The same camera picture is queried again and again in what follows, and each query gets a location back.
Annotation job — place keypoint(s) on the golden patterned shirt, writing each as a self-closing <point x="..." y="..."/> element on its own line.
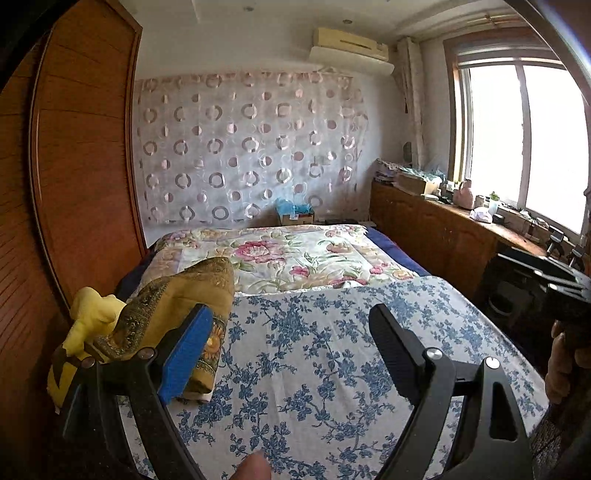
<point x="184" y="290"/>

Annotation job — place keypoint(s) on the wooden wardrobe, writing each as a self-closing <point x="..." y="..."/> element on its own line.
<point x="83" y="161"/>

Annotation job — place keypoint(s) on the brass curtain rod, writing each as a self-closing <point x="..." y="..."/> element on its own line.
<point x="501" y="18"/>

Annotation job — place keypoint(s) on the dark oval wall object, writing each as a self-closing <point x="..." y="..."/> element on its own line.
<point x="407" y="152"/>

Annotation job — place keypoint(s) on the person's right hand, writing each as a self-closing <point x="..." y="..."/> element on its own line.
<point x="561" y="364"/>

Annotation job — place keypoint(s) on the green capped bottle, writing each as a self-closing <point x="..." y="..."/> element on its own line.
<point x="494" y="205"/>

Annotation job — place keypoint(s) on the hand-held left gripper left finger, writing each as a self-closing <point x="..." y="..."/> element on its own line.
<point x="187" y="355"/>

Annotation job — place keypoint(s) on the wall air conditioner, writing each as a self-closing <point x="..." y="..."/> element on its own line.
<point x="351" y="50"/>

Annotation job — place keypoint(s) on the small cardboard box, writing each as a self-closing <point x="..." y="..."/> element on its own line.
<point x="295" y="220"/>

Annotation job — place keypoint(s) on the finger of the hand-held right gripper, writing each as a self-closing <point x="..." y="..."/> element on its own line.
<point x="558" y="242"/>
<point x="531" y="267"/>

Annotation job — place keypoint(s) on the blue floral bed sheet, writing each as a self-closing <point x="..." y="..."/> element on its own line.
<point x="323" y="346"/>

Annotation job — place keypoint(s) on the person's dark patterned clothing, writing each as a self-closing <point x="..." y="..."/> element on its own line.
<point x="558" y="443"/>

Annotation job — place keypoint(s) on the navy bed sheet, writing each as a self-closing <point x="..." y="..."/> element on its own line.
<point x="392" y="249"/>

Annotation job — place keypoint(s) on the stack of folded cloths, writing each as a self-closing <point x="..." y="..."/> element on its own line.
<point x="387" y="170"/>

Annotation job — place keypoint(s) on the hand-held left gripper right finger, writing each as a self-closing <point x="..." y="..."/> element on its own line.
<point x="397" y="350"/>

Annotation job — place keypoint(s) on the yellow plush toy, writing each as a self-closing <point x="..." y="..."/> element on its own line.
<point x="92" y="314"/>

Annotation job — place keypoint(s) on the wooden cabinet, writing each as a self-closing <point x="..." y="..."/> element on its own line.
<point x="438" y="230"/>

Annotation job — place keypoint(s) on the floral quilt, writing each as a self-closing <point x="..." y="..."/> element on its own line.
<point x="277" y="254"/>

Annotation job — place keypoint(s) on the brown cardboard box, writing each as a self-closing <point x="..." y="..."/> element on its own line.
<point x="415" y="183"/>

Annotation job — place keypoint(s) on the small black box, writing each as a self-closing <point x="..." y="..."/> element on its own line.
<point x="499" y="220"/>

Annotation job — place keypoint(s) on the white plastic bag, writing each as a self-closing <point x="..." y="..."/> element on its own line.
<point x="480" y="216"/>

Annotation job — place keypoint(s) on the pink jug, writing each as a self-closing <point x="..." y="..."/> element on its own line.
<point x="462" y="196"/>

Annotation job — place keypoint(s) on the tied pale window curtain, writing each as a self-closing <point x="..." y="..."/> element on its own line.
<point x="411" y="101"/>

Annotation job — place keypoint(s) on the window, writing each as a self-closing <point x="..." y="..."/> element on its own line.
<point x="521" y="138"/>

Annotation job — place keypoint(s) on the dark waste bin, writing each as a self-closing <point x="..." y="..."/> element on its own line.
<point x="503" y="304"/>

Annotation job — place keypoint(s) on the person's left hand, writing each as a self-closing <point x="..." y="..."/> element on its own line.
<point x="255" y="467"/>

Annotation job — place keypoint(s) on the circle patterned sheer curtain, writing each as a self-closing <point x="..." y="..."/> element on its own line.
<point x="249" y="147"/>

